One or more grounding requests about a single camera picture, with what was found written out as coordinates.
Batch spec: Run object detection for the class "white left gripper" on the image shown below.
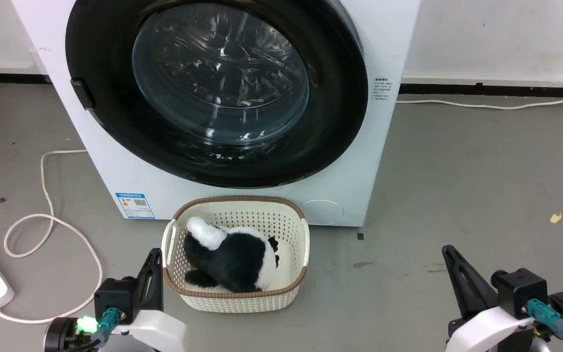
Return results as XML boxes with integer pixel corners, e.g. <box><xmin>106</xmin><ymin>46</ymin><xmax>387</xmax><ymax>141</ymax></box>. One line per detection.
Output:
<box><xmin>100</xmin><ymin>248</ymin><xmax>188</xmax><ymax>352</ymax></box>

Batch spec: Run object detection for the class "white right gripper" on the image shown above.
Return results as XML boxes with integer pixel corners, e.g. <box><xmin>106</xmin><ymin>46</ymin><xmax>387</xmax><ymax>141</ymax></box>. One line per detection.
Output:
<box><xmin>441</xmin><ymin>245</ymin><xmax>539</xmax><ymax>352</ymax></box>

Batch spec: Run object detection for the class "white front-load washing machine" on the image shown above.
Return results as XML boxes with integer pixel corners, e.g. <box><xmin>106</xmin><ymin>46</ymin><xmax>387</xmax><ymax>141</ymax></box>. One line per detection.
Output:
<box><xmin>10</xmin><ymin>0</ymin><xmax>421</xmax><ymax>228</ymax></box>

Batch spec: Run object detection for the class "round black glass washer door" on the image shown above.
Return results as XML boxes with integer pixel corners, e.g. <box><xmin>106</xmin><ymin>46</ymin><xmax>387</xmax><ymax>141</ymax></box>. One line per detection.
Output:
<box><xmin>65</xmin><ymin>0</ymin><xmax>369</xmax><ymax>189</ymax></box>

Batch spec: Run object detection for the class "blue energy label sticker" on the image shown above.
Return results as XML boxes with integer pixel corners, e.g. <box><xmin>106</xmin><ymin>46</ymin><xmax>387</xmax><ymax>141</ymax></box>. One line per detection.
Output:
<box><xmin>115</xmin><ymin>192</ymin><xmax>156</xmax><ymax>220</ymax></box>

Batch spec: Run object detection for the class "black and white plush panda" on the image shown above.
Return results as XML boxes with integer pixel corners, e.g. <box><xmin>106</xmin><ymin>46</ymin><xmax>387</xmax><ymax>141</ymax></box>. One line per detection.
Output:
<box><xmin>184</xmin><ymin>217</ymin><xmax>281</xmax><ymax>293</ymax></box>

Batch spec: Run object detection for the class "cream plastic laundry basket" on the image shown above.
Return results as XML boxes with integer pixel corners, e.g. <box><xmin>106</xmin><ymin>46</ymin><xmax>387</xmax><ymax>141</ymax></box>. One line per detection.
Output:
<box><xmin>161</xmin><ymin>196</ymin><xmax>310</xmax><ymax>313</ymax></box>

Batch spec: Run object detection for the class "round white filter cover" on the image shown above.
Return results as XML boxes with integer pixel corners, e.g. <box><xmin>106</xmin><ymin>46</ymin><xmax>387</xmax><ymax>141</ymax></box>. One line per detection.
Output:
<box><xmin>299</xmin><ymin>199</ymin><xmax>345</xmax><ymax>226</ymax></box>

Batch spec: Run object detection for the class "small printed text sticker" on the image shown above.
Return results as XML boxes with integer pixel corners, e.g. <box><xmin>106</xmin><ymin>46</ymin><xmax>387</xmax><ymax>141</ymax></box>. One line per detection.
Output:
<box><xmin>372</xmin><ymin>77</ymin><xmax>394</xmax><ymax>102</ymax></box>

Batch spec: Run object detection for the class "long white looped power cable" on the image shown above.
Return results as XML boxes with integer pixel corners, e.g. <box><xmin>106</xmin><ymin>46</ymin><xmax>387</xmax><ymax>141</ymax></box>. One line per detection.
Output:
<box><xmin>0</xmin><ymin>149</ymin><xmax>104</xmax><ymax>325</ymax></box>

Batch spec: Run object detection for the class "left green-plug black cable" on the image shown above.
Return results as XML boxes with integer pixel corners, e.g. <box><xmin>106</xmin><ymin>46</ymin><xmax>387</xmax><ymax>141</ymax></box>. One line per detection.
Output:
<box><xmin>69</xmin><ymin>307</ymin><xmax>127</xmax><ymax>352</ymax></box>

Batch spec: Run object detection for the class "green-plug black cable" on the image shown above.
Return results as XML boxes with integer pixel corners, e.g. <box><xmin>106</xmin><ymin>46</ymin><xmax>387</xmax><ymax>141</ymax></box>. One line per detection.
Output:
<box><xmin>525</xmin><ymin>299</ymin><xmax>563</xmax><ymax>352</ymax></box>
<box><xmin>69</xmin><ymin>307</ymin><xmax>127</xmax><ymax>352</ymax></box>

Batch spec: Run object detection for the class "right green-plug black cable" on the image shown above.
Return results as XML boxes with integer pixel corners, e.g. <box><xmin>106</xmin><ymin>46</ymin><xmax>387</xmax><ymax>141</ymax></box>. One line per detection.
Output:
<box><xmin>525</xmin><ymin>299</ymin><xmax>563</xmax><ymax>352</ymax></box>

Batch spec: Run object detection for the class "thin white cable with plug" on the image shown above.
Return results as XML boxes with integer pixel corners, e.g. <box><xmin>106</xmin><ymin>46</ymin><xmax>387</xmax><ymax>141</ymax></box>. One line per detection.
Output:
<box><xmin>396</xmin><ymin>87</ymin><xmax>563</xmax><ymax>110</ymax></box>

